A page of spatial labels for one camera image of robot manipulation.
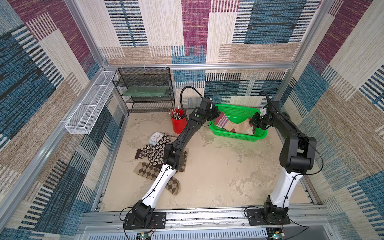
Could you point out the red ribbed plastic cup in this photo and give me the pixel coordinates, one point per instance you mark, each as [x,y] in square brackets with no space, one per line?
[179,125]

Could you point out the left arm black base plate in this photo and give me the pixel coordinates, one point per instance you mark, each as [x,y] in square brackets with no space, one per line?
[156,221]

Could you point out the brown daisy pattern sock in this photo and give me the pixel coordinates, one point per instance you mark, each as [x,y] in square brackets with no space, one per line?
[156,158]

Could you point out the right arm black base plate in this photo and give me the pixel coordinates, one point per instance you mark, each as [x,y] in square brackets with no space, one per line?
[256,217]

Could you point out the white wire wall basket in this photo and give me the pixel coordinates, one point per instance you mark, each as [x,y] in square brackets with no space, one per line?
[86,114]

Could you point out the pens in red cup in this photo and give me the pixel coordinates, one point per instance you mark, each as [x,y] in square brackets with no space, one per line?
[177,114]

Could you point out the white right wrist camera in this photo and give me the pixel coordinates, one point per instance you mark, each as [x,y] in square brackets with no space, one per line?
[263,112]

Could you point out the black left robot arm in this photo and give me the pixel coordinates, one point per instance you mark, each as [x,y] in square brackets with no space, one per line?
[173,158]

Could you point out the black wire mesh shelf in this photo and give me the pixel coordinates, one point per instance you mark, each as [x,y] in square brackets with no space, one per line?
[145,90]

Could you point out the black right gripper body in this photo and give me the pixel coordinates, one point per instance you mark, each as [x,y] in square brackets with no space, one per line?
[256,120]

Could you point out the light blue alarm clock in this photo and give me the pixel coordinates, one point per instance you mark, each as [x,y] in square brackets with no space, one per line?
[155,137]

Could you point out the aluminium front rail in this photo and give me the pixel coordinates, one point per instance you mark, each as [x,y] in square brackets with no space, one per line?
[308,222]

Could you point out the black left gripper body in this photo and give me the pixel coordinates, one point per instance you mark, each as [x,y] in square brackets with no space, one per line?
[214,114]

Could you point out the brown argyle sock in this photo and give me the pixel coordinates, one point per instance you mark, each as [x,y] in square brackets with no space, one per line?
[145,170]
[184,162]

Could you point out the green plastic basket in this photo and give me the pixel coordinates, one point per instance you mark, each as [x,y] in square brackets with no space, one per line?
[238,115]

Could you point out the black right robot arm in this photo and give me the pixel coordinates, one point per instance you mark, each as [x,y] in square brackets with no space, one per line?
[296,158]

